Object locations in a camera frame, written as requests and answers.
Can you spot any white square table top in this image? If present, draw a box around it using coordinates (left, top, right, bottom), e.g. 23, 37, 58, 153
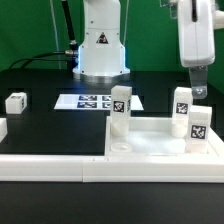
104, 115, 224, 157

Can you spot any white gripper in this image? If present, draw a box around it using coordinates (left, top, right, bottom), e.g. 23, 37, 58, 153
177, 0, 215, 99

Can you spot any white thin pole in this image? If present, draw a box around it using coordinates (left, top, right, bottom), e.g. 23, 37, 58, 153
49, 0, 63, 70

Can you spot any white sheet with AprilTags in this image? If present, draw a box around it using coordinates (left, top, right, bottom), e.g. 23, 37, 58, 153
53, 93, 145, 111

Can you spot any black cable bundle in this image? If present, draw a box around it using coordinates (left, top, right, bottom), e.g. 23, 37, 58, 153
8, 0, 80, 70

